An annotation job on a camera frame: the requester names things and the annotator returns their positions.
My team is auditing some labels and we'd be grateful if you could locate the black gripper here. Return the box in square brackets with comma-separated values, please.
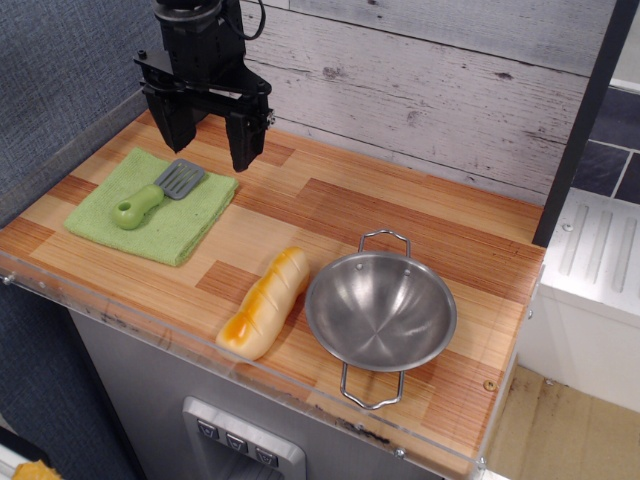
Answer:
[136, 1, 272, 172]

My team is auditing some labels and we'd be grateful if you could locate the toy bread loaf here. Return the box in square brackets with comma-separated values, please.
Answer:
[215, 246, 310, 361]

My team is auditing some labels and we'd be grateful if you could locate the steel colander bowl with handles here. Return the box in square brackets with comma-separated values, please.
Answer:
[305, 231, 458, 411]

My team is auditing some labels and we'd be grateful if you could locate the green folded cloth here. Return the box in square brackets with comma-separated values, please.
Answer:
[64, 148, 238, 266]

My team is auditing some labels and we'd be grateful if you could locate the silver dispenser button panel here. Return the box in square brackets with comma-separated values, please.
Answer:
[182, 396, 307, 479]

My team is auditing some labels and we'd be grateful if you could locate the yellow object at corner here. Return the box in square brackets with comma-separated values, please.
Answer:
[11, 461, 62, 480]

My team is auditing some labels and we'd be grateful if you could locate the white appliance with ridged top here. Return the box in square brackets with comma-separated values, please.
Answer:
[516, 189, 639, 411]

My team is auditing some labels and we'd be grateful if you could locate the green handled grey spatula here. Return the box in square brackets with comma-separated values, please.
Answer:
[111, 159, 205, 230]

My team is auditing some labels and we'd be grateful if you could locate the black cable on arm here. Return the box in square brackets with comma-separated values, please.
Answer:
[219, 0, 267, 42]

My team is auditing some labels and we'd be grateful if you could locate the dark right shelf post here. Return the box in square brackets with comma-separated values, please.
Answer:
[532, 0, 639, 247]

